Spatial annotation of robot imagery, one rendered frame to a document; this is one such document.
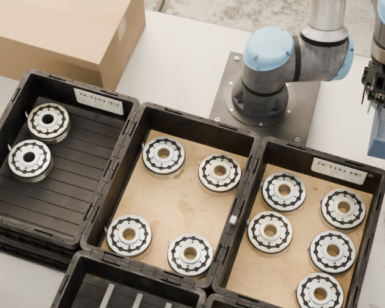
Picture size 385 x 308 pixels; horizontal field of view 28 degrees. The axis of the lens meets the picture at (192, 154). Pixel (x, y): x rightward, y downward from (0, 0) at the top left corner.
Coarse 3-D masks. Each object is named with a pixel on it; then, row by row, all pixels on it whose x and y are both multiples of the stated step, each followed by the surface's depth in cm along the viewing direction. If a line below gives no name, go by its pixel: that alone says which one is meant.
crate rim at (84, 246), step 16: (176, 112) 182; (224, 128) 179; (240, 128) 179; (128, 144) 177; (256, 144) 177; (112, 176) 175; (240, 192) 171; (96, 208) 169; (80, 240) 166; (224, 240) 165; (112, 256) 164; (160, 272) 162; (208, 272) 162; (208, 288) 162
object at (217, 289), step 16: (288, 144) 177; (256, 160) 175; (336, 160) 175; (352, 160) 175; (384, 176) 173; (384, 192) 171; (240, 208) 169; (368, 240) 167; (224, 256) 164; (368, 256) 163; (224, 288) 160; (256, 304) 158; (272, 304) 158; (352, 304) 160
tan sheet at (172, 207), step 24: (192, 144) 188; (192, 168) 185; (144, 192) 182; (168, 192) 182; (192, 192) 182; (144, 216) 179; (168, 216) 179; (192, 216) 179; (216, 216) 179; (216, 240) 176
